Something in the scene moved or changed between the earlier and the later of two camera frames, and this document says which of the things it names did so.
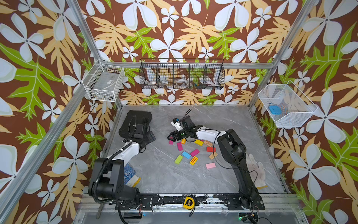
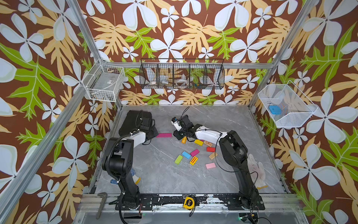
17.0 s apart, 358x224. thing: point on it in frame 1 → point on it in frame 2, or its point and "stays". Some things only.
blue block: (186, 154) stays
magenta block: (180, 146) → (166, 135)
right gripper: (173, 136) stays
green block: (178, 159) stays
